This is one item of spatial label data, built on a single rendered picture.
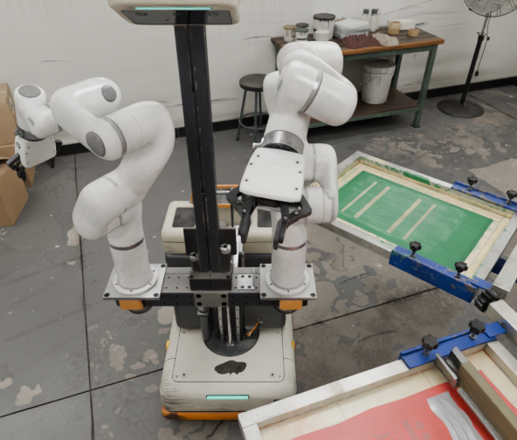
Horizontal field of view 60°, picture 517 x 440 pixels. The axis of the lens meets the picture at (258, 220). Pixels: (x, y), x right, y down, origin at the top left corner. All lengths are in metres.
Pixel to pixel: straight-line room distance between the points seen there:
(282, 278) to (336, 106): 0.61
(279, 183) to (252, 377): 1.50
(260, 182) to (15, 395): 2.17
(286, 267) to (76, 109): 0.65
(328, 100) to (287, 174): 0.14
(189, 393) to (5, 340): 1.24
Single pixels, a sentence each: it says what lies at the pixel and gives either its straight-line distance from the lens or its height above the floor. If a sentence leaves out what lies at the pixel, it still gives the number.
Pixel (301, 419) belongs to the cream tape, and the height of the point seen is 0.96.
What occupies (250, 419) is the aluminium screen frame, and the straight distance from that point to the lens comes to 1.22.
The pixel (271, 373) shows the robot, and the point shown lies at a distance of 2.14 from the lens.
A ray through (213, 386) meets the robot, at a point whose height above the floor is 0.28.
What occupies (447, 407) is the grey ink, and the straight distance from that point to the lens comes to 1.37.
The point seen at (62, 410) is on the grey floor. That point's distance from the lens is 2.56.
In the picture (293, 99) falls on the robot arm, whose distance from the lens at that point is 0.77.
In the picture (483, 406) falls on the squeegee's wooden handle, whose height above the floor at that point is 1.02.
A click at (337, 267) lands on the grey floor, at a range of 3.05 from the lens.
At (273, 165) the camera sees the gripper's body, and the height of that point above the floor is 1.69.
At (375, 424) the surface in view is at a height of 0.96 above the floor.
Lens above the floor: 2.07
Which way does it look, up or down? 37 degrees down
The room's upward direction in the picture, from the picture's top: straight up
